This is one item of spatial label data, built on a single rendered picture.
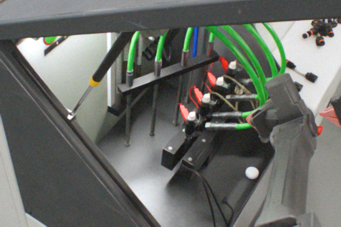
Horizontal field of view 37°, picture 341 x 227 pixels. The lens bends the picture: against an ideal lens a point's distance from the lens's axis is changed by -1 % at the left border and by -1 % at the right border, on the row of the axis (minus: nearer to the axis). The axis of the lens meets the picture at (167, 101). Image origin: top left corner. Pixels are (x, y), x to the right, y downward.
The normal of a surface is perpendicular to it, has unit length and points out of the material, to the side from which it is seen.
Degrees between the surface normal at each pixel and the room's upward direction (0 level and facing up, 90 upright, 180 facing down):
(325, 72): 0
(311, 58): 0
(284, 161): 47
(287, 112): 67
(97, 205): 90
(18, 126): 90
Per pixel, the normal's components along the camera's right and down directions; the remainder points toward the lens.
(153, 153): 0.08, -0.67
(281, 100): -0.31, 0.29
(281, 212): -0.47, -0.86
